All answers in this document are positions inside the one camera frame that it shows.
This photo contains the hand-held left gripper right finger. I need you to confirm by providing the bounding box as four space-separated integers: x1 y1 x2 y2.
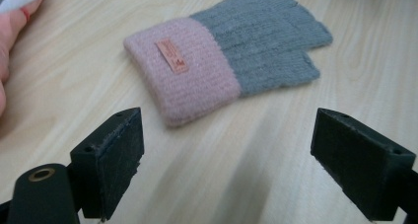
310 107 417 222

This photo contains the pink and grey knitted glove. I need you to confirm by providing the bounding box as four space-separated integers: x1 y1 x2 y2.
122 0 334 127

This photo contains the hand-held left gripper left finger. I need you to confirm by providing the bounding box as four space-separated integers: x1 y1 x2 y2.
69 107 145 220

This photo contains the pink ski glove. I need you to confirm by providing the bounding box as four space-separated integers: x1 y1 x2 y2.
0 0 47 118

